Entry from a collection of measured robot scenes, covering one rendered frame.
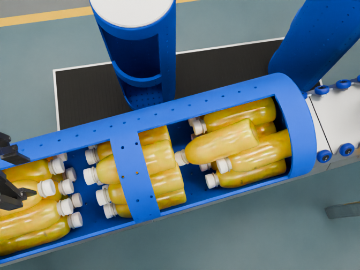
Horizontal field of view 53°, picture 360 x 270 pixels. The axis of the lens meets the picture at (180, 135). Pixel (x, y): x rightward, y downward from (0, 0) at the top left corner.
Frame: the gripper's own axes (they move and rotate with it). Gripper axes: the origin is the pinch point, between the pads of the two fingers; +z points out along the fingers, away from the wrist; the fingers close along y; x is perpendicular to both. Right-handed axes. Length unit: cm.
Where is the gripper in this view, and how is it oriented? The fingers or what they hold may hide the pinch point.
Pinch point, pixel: (20, 175)
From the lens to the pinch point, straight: 76.6
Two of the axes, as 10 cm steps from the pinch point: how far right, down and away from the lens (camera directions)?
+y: -2.8, -9.3, 2.3
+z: -0.2, 2.5, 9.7
